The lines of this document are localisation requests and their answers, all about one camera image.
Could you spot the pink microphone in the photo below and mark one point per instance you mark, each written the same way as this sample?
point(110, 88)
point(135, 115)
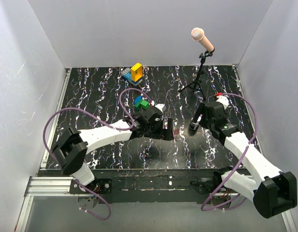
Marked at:
point(198, 35)

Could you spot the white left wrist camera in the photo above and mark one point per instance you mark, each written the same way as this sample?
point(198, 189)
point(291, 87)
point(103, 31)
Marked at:
point(161, 107)

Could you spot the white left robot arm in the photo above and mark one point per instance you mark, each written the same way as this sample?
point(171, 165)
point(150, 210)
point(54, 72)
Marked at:
point(73, 145)

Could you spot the white vitamin pill bottle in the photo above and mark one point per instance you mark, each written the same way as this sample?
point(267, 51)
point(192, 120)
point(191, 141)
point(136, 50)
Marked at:
point(194, 125)

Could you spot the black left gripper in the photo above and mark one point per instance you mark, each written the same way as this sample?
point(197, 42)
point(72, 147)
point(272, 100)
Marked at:
point(159, 135)

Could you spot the red weekly pill organizer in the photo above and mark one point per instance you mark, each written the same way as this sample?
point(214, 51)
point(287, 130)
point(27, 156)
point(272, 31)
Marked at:
point(176, 132)

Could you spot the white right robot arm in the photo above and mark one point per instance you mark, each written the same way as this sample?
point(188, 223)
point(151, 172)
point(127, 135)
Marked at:
point(271, 190)

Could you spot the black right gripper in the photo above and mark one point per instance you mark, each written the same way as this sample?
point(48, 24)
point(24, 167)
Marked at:
point(201, 110)

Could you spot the green blue toy brick cluster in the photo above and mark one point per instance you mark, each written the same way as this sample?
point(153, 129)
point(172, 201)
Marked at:
point(139, 103)

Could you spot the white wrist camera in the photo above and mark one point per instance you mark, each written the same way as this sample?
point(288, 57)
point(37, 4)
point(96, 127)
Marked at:
point(222, 100)
point(161, 107)

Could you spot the black microphone stand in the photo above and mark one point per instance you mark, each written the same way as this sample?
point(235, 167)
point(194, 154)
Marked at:
point(195, 85)

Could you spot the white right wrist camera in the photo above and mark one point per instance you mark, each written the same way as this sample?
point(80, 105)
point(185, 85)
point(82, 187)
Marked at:
point(222, 100)

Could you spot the yellow blue toy brick stack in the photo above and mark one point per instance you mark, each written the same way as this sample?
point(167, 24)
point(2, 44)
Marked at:
point(133, 75)

